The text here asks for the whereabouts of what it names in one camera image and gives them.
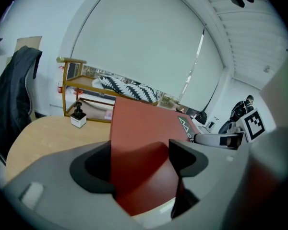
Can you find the red book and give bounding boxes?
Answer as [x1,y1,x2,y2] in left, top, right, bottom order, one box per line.
[109,96,198,217]

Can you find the black white striped pillow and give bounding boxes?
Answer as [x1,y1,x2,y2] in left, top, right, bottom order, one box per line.
[97,75,158,104]

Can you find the black backpack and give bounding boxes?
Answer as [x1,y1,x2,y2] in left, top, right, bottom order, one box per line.
[195,111,209,125]

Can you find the black white pump bottle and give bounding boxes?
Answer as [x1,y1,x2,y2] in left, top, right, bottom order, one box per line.
[70,102,87,129]

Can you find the silver suitcase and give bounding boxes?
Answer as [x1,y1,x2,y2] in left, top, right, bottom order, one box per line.
[205,115,221,130]

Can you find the grey roller blind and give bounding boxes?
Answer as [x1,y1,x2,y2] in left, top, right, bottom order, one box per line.
[70,0,205,98]
[181,29,226,114]

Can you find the brown cardboard sheet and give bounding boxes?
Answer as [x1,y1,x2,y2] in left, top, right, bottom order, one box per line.
[13,35,43,56]

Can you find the oval wooden table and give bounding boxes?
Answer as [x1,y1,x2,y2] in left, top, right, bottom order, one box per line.
[4,115,113,185]

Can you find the black jacket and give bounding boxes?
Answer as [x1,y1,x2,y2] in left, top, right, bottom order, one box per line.
[0,45,43,159]

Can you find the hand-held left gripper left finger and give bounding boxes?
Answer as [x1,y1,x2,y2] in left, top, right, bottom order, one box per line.
[3,140,140,230]

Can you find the wooden trolley cart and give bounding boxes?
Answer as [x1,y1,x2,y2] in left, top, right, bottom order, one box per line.
[56,56,159,124]

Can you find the red label water bottle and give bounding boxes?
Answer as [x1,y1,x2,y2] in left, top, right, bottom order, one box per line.
[58,65,64,93]

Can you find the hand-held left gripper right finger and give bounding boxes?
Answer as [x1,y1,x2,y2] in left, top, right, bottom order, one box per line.
[169,139,252,219]

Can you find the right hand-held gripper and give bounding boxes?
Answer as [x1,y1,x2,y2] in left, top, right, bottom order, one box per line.
[193,108,266,150]

